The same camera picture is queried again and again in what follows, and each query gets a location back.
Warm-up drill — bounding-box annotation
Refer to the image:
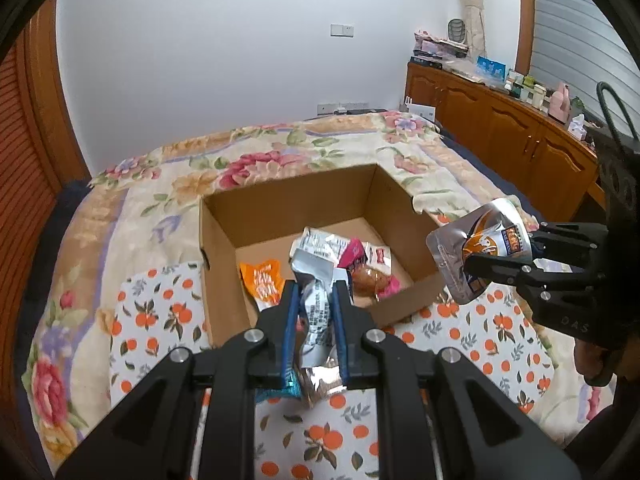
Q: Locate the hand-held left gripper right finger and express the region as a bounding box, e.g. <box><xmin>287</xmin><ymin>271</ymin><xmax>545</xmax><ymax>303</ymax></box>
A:
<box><xmin>332</xmin><ymin>280</ymin><xmax>583</xmax><ymax>480</ymax></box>

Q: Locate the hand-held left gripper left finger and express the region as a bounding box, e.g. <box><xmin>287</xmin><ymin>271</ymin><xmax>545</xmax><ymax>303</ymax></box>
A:
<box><xmin>55</xmin><ymin>280</ymin><xmax>303</xmax><ymax>480</ymax></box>

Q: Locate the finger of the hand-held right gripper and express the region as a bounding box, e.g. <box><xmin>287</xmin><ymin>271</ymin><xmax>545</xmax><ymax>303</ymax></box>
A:
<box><xmin>531</xmin><ymin>220</ymin><xmax>609</xmax><ymax>261</ymax></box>
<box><xmin>465</xmin><ymin>253</ymin><xmax>597</xmax><ymax>297</ymax></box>

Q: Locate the silver foil snack packet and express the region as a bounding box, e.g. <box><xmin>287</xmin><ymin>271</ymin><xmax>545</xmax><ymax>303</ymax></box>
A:
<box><xmin>291</xmin><ymin>247</ymin><xmax>351</xmax><ymax>408</ymax></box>

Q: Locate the silver orange spout pouch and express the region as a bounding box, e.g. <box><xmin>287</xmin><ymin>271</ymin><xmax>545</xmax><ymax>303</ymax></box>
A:
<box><xmin>426</xmin><ymin>197</ymin><xmax>538</xmax><ymax>305</ymax></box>

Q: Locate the brown cardboard box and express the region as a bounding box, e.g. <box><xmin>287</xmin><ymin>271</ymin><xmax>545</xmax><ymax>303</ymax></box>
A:
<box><xmin>199</xmin><ymin>162</ymin><xmax>446</xmax><ymax>348</ymax></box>

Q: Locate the person's right hand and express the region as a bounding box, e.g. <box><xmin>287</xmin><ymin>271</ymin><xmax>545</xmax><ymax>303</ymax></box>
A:
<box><xmin>574</xmin><ymin>342</ymin><xmax>613</xmax><ymax>386</ymax></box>

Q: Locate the orange snack packet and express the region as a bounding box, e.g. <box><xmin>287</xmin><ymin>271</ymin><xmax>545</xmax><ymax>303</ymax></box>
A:
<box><xmin>239</xmin><ymin>258</ymin><xmax>286</xmax><ymax>311</ymax></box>

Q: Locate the clear bread packet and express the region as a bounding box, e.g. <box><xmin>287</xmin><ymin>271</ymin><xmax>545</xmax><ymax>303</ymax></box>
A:
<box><xmin>348</xmin><ymin>262</ymin><xmax>401</xmax><ymax>301</ymax></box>

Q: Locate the blue snack packet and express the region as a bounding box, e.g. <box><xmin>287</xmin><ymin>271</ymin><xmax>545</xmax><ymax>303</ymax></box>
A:
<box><xmin>256</xmin><ymin>375</ymin><xmax>302</xmax><ymax>402</ymax></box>

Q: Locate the pink snack packet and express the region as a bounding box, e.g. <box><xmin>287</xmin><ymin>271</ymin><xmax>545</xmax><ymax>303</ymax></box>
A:
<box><xmin>337</xmin><ymin>239</ymin><xmax>367</xmax><ymax>271</ymax></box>

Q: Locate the red white snack packet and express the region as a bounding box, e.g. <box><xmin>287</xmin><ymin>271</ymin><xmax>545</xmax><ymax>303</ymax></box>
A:
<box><xmin>365</xmin><ymin>242</ymin><xmax>393</xmax><ymax>266</ymax></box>

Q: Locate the white printed snack packet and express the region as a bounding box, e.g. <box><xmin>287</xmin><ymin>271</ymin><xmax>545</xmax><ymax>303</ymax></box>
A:
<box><xmin>290</xmin><ymin>226</ymin><xmax>351</xmax><ymax>266</ymax></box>

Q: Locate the pink bottle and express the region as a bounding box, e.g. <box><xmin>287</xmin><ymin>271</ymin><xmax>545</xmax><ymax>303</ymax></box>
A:
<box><xmin>549</xmin><ymin>82</ymin><xmax>571</xmax><ymax>120</ymax></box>

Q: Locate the wooden cabinet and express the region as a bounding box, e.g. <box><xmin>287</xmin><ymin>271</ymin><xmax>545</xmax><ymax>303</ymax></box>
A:
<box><xmin>404</xmin><ymin>60</ymin><xmax>608</xmax><ymax>221</ymax></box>

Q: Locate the orange fruit print cloth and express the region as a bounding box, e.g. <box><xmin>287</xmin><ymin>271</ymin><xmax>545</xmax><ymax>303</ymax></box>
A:
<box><xmin>107</xmin><ymin>260</ymin><xmax>558</xmax><ymax>480</ymax></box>

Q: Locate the group of small bottles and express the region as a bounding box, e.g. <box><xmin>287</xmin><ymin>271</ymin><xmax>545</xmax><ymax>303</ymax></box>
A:
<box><xmin>505</xmin><ymin>72</ymin><xmax>548</xmax><ymax>108</ymax></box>

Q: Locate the white router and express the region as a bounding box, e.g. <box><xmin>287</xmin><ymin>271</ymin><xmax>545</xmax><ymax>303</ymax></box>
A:
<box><xmin>404</xmin><ymin>96</ymin><xmax>437</xmax><ymax>122</ymax></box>

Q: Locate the blue box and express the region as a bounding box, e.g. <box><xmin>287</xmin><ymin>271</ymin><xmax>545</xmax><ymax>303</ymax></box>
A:
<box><xmin>476</xmin><ymin>56</ymin><xmax>506</xmax><ymax>81</ymax></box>

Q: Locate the floral blanket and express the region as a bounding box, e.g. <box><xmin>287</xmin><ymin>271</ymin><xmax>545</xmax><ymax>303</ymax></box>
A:
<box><xmin>20</xmin><ymin>110</ymin><xmax>608</xmax><ymax>480</ymax></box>

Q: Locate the grey window blind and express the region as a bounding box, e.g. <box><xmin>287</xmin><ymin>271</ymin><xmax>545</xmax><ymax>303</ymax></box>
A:
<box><xmin>530</xmin><ymin>0</ymin><xmax>640</xmax><ymax>131</ymax></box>

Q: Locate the stack of patterned boxes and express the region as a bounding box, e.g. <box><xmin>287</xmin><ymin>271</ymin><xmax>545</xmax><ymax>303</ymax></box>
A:
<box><xmin>412</xmin><ymin>30</ymin><xmax>471</xmax><ymax>61</ymax></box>

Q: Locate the beige curtain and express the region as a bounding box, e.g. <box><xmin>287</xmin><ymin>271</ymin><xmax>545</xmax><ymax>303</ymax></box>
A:
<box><xmin>452</xmin><ymin>0</ymin><xmax>488</xmax><ymax>56</ymax></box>

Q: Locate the wooden louvered door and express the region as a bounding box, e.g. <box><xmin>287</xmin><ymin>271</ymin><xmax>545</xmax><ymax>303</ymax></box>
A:
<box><xmin>0</xmin><ymin>0</ymin><xmax>93</xmax><ymax>341</ymax></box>

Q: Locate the wall outlet panel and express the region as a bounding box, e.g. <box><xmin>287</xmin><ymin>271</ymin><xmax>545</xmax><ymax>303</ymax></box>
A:
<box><xmin>317</xmin><ymin>101</ymin><xmax>371</xmax><ymax>115</ymax></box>

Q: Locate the wooden window frame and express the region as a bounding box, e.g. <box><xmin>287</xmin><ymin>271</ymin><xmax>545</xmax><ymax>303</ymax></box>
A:
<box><xmin>515</xmin><ymin>0</ymin><xmax>536</xmax><ymax>78</ymax></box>

